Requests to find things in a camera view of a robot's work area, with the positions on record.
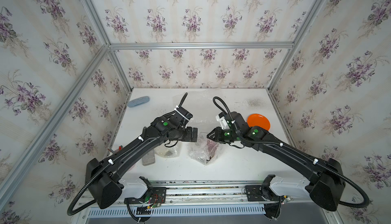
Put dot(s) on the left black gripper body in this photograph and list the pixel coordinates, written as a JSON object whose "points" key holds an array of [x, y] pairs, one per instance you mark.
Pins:
{"points": [[187, 135]]}

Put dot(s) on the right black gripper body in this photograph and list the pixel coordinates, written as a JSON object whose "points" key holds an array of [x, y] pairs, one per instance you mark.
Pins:
{"points": [[227, 136]]}

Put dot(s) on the bubble wrap around orange plate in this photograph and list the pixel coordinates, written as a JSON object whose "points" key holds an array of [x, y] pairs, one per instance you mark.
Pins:
{"points": [[199, 103]]}

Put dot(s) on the orange dinner plate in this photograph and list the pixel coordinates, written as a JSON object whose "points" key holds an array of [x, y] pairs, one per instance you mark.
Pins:
{"points": [[258, 120]]}

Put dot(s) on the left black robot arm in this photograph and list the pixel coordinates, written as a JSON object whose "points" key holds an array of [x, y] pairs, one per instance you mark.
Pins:
{"points": [[103, 186]]}

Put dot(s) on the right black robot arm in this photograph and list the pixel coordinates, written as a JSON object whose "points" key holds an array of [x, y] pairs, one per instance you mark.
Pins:
{"points": [[326, 179]]}

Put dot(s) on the grey flat block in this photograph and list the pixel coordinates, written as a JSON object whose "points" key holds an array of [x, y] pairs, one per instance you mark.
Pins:
{"points": [[149, 158]]}

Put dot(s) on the white vented panel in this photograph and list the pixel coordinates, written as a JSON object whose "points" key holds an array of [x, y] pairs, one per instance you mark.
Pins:
{"points": [[174, 211]]}

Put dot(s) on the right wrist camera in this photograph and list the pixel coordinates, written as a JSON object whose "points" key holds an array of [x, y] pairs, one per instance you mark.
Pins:
{"points": [[225, 120]]}

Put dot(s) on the aluminium front rail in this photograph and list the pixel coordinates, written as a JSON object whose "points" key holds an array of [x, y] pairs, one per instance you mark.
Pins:
{"points": [[212, 192]]}

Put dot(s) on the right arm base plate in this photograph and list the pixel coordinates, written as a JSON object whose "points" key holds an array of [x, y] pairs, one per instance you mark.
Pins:
{"points": [[256, 193]]}

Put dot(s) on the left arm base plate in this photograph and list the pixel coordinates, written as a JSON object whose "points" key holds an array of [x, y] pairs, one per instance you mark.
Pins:
{"points": [[154, 195]]}

